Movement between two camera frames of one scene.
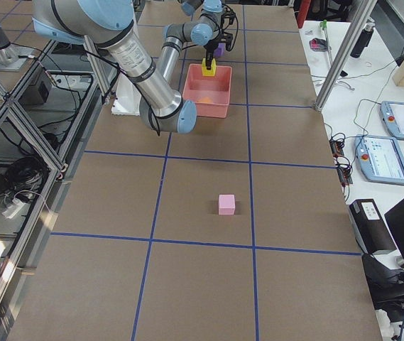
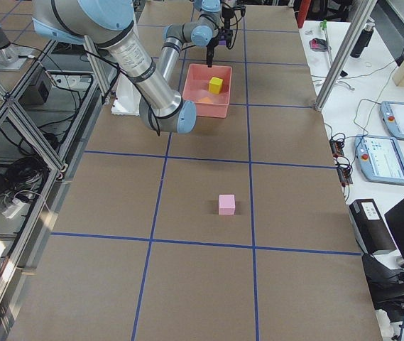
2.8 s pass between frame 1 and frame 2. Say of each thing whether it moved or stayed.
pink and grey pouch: stayed
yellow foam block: moved
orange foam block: stayed
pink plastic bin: stayed
